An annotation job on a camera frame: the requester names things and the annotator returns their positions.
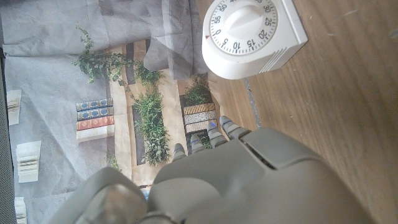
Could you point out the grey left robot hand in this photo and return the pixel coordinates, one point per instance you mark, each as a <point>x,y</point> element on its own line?
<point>248,186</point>

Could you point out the white kitchen timer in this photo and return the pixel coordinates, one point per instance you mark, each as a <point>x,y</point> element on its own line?
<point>245,34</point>

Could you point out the printed fabric backdrop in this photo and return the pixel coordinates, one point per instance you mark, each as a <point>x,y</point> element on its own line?
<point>77,93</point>

